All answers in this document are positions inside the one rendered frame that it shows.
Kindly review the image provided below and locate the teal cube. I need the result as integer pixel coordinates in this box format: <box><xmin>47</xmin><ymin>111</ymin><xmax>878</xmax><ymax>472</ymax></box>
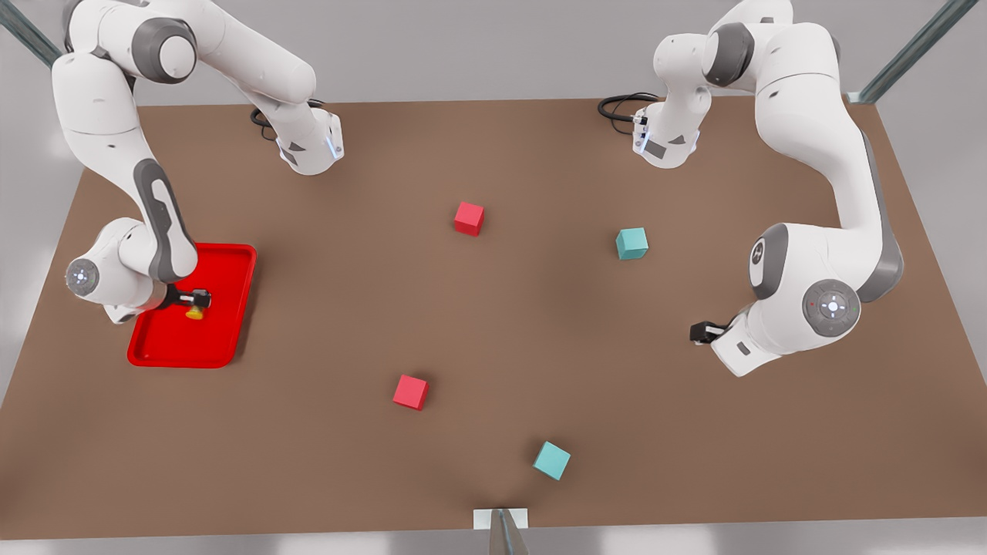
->
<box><xmin>533</xmin><ymin>441</ymin><xmax>572</xmax><ymax>481</ymax></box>
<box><xmin>615</xmin><ymin>227</ymin><xmax>649</xmax><ymax>261</ymax></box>

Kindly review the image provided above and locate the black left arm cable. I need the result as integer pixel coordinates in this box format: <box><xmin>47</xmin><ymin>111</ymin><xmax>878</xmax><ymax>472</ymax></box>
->
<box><xmin>598</xmin><ymin>92</ymin><xmax>661</xmax><ymax>133</ymax></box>

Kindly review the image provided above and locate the red plastic tray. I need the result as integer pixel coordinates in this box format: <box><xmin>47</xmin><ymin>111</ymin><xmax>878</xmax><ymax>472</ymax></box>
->
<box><xmin>127</xmin><ymin>243</ymin><xmax>258</xmax><ymax>369</ymax></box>

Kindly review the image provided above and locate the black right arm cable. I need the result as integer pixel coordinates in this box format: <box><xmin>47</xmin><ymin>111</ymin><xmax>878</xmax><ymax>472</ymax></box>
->
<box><xmin>251</xmin><ymin>99</ymin><xmax>327</xmax><ymax>142</ymax></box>

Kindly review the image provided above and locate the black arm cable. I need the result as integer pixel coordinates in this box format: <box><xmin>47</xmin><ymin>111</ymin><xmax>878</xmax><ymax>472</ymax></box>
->
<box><xmin>598</xmin><ymin>92</ymin><xmax>661</xmax><ymax>133</ymax></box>
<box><xmin>251</xmin><ymin>99</ymin><xmax>327</xmax><ymax>142</ymax></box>

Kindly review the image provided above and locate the red cube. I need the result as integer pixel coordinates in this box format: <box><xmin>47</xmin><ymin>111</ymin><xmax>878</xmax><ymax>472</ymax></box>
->
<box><xmin>453</xmin><ymin>201</ymin><xmax>486</xmax><ymax>237</ymax></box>
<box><xmin>392</xmin><ymin>375</ymin><xmax>429</xmax><ymax>412</ymax></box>

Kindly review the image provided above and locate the silver frame post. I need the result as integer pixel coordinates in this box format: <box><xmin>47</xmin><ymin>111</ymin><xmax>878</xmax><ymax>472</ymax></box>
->
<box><xmin>0</xmin><ymin>0</ymin><xmax>62</xmax><ymax>69</ymax></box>
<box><xmin>472</xmin><ymin>507</ymin><xmax>531</xmax><ymax>555</ymax></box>
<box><xmin>847</xmin><ymin>0</ymin><xmax>980</xmax><ymax>106</ymax></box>

